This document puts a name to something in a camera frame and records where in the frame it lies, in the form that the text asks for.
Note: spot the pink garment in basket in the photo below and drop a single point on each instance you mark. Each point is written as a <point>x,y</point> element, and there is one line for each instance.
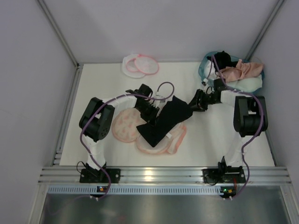
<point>242,71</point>

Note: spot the white garment in basket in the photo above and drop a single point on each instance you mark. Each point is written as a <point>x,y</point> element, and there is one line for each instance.
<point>248,85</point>

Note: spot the blue plastic laundry basket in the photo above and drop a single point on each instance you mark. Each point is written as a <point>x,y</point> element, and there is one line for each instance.
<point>210,57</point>

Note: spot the black bra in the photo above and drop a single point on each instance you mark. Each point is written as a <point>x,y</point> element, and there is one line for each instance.
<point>174,112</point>

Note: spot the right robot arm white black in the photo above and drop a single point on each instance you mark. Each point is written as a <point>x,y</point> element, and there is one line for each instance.
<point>249,119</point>

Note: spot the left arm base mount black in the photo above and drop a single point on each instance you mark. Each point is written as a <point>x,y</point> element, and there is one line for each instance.
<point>92,175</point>

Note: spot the aluminium front rail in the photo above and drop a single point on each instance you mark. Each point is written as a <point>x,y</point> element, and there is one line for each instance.
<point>259,176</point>

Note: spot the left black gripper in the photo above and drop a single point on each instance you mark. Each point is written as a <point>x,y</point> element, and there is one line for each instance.
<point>151,111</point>

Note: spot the right aluminium frame post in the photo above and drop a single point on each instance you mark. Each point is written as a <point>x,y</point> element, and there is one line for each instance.
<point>265,27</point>

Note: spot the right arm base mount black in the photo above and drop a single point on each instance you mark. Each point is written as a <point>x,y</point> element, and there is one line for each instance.
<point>224,174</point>

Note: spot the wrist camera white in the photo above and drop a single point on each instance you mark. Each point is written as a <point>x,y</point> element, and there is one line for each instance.
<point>207,87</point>
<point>159,100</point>

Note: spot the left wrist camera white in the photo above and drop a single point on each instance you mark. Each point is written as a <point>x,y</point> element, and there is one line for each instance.
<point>159,100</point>

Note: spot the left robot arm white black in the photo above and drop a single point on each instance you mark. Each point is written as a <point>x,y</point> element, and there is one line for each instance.
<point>97,119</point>

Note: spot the left aluminium frame post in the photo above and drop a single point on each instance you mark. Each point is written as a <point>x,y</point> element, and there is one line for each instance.
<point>50,18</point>

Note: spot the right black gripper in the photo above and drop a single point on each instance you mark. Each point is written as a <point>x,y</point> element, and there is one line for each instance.
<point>199,100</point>

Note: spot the pink floral mesh laundry bag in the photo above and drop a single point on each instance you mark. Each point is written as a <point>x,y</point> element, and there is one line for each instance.
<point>124,129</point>

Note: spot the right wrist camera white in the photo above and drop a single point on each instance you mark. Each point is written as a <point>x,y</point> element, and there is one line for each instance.
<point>207,87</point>

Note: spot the black garment in basket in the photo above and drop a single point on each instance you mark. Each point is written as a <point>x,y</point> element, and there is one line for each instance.
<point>224,60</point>

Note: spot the aluminium frame post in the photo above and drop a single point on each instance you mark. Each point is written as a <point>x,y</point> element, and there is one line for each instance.
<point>50,18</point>
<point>265,27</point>

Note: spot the grey slotted cable duct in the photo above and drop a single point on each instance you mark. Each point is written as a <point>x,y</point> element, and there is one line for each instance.
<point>139,190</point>

